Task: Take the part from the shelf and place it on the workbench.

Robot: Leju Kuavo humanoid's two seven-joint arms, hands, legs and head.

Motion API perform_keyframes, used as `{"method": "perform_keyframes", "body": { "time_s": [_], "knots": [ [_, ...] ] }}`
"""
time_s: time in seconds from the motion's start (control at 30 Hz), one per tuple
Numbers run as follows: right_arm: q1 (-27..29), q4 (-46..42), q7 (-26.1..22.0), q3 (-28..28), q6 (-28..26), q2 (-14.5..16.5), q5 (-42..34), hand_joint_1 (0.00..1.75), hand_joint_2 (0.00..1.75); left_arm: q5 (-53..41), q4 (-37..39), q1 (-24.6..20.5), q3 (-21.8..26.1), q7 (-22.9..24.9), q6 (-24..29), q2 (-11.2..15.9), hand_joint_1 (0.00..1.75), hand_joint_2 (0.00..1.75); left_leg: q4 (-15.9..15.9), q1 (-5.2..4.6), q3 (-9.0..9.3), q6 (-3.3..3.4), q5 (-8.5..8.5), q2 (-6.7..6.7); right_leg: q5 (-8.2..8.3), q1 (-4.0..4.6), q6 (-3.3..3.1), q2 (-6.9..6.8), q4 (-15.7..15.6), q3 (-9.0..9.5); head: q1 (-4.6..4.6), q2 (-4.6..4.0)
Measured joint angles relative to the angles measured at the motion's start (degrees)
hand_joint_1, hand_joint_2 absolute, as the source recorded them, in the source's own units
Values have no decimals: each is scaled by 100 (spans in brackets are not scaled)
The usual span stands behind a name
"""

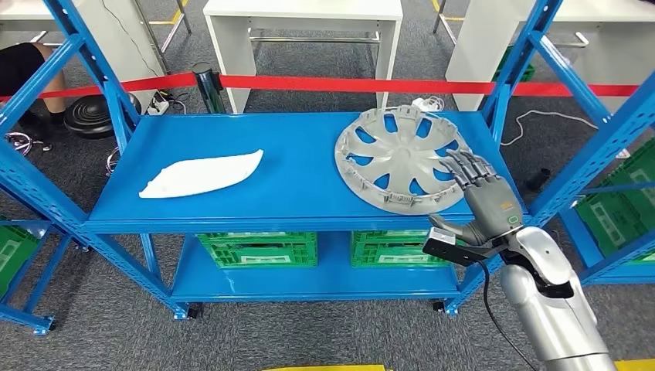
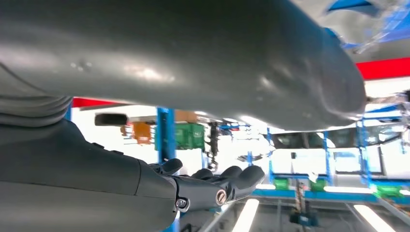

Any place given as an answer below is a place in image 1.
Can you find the black round stool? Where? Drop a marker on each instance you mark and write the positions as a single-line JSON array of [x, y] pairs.
[[94, 118]]

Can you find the black stanchion post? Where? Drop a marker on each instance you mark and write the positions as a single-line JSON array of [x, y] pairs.
[[210, 92]]

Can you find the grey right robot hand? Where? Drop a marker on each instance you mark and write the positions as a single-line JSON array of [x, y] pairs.
[[491, 205]]

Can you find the blue metal shelf rack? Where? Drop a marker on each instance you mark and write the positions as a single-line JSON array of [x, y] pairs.
[[20, 313], [286, 169], [619, 271]]

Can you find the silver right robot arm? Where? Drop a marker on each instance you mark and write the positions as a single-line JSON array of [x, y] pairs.
[[552, 317]]

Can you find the metal table frame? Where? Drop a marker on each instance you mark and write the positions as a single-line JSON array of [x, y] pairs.
[[151, 38]]

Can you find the chrome stool base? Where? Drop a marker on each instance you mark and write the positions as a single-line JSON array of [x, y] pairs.
[[110, 164], [13, 137]]

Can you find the white power strip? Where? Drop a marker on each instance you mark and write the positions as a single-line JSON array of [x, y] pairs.
[[158, 106]]

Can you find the silver wheel hubcap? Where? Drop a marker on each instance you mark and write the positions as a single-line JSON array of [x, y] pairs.
[[404, 153]]

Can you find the black cylinder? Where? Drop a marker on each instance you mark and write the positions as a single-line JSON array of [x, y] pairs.
[[538, 180]]

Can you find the yellow floor tape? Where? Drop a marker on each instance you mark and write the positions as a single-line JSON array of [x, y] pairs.
[[161, 22], [436, 5], [637, 365]]

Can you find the yellow floor tape rectangle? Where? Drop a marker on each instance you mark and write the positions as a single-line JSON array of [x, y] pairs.
[[327, 368]]

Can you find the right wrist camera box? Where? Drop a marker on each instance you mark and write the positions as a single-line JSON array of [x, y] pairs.
[[450, 251]]

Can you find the white curved plastic part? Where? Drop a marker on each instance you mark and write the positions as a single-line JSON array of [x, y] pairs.
[[199, 176]]

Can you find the white power adapter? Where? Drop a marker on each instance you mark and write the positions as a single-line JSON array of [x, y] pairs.
[[422, 105]]

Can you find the red barrier tape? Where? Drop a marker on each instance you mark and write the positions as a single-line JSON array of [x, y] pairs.
[[332, 84]]

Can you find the person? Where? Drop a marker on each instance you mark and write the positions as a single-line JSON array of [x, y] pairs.
[[20, 66]]

